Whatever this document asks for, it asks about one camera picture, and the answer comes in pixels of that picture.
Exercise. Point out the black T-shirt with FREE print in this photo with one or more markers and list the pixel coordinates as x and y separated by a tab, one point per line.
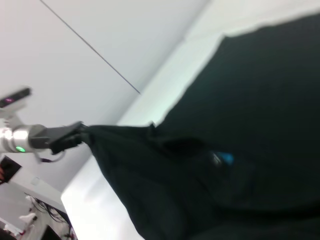
225	137

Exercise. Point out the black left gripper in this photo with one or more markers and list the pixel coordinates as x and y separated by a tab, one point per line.
52	137

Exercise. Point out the black wall panel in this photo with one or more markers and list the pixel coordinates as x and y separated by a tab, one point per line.
8	168

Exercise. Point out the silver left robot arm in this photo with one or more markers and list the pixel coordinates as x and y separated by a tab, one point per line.
15	140

